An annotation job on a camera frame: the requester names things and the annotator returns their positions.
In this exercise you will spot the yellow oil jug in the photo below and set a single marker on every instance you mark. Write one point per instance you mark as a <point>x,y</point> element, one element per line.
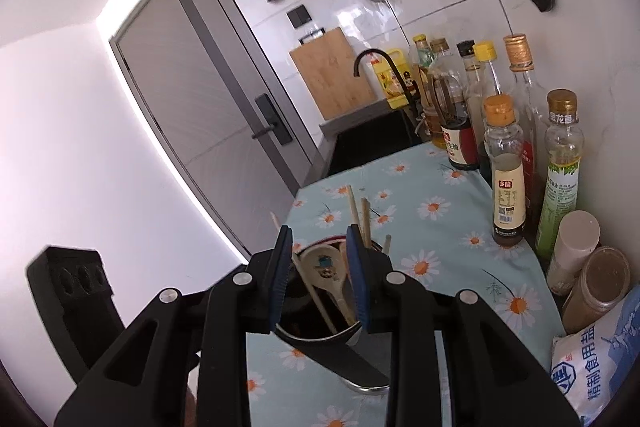
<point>392,84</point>

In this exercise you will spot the small bottle with tan label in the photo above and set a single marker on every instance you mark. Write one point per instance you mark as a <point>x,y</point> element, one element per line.
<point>507,197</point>

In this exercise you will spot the clear bottle gold foil cap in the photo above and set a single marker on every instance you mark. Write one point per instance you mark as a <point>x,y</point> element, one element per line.
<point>520,52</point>

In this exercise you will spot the green label oil bottle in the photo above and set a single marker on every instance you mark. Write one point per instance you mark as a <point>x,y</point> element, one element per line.
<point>560,197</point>

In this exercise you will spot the black utensil holder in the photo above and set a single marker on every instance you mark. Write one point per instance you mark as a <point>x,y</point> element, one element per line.
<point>350,362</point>

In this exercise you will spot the black wall switch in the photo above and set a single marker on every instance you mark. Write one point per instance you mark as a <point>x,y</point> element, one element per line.
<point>299,17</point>

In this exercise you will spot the wooden cutting board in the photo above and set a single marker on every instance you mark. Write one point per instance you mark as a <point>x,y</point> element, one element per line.
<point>330,77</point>

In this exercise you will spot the white salt bag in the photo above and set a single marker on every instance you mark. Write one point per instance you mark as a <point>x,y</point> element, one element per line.
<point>600,367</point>

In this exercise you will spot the large clear cooking oil bottle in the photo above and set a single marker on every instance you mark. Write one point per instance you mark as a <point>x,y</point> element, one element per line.
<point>439,57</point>

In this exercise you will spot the grey door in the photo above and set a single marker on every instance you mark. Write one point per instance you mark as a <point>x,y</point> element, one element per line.
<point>210,107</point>

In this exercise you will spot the green label bottle yellow cap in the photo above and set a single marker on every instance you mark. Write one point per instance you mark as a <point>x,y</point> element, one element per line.
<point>421,49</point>

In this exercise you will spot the clear bottle yellow cap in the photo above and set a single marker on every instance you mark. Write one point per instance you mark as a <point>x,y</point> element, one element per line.
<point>485,53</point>

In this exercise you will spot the daisy print tablecloth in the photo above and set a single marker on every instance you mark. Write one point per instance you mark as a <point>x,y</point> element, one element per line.
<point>465,202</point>

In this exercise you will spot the bunch of cream chopsticks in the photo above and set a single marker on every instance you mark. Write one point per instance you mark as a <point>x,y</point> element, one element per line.
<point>353,207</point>

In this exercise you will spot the black sink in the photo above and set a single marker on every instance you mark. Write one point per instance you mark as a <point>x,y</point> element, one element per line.
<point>370,142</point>

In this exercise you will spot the black faucet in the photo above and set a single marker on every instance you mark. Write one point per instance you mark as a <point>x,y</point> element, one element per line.
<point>372,52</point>

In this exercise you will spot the brown lid spice jar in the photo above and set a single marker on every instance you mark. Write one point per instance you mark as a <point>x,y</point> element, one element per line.
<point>600,287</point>

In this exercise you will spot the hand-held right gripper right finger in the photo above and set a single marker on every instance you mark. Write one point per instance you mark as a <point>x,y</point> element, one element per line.
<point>357,277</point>

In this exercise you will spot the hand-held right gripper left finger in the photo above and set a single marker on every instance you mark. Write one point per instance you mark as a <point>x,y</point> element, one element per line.
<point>279,277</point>

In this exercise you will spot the white cylindrical container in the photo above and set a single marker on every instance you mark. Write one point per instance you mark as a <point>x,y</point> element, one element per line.
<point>575,252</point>

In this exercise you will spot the soy sauce bottle red label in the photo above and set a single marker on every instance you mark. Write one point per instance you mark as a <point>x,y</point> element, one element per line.
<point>461,147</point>

